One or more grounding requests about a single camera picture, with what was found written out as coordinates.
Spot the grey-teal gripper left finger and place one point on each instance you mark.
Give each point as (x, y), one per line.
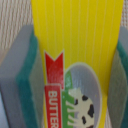
(21, 83)

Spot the grey-teal gripper right finger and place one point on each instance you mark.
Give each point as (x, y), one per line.
(118, 87)

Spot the yellow butter box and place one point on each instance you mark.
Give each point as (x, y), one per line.
(75, 95)

